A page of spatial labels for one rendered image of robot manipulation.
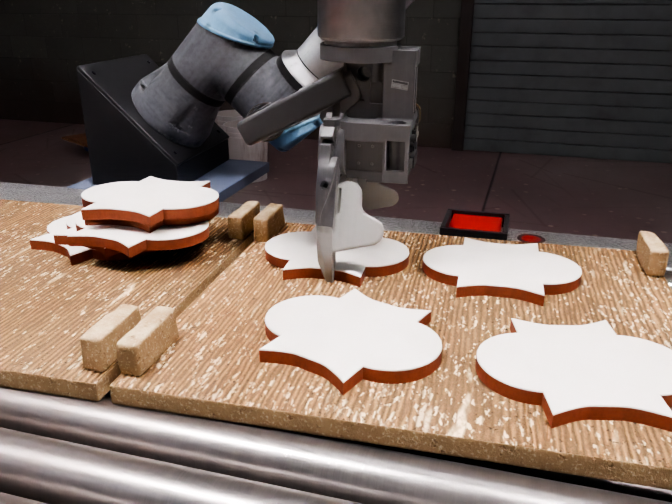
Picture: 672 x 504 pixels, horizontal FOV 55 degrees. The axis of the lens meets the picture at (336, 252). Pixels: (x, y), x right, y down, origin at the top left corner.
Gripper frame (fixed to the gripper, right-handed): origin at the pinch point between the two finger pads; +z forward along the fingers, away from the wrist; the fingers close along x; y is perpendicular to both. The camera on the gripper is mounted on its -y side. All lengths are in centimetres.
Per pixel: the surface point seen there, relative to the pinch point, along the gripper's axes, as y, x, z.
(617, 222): 92, 303, 100
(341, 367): 5.2, -21.5, -0.9
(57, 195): -44.9, 19.0, 3.6
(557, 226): 59, 289, 100
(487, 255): 14.8, 1.3, -0.6
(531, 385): 17.7, -20.9, -1.1
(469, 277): 13.2, -4.4, -0.7
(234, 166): -33, 56, 9
